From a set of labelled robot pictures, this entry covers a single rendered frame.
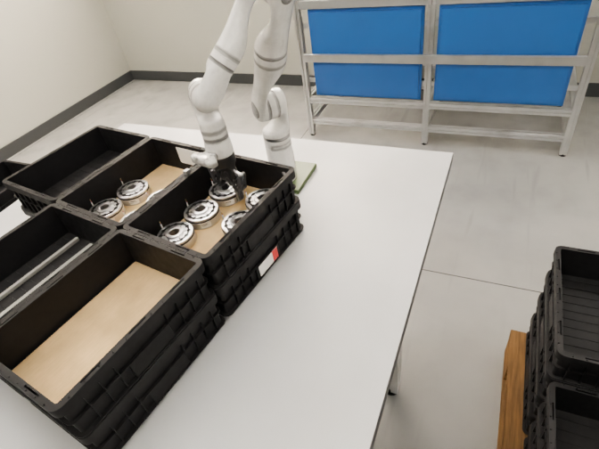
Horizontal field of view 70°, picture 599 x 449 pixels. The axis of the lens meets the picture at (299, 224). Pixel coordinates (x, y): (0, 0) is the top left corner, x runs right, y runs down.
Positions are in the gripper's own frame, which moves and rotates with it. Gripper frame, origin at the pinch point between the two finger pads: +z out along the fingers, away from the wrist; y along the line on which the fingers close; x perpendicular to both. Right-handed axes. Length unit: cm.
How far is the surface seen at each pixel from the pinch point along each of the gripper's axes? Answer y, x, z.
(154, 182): 32.7, 5.2, 2.3
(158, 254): -6.2, 31.8, -4.7
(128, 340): -24, 52, -7
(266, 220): -18.8, 6.1, -1.1
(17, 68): 334, -74, 25
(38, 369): -3, 65, 3
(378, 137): 49, -178, 84
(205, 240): -5.7, 17.9, 2.5
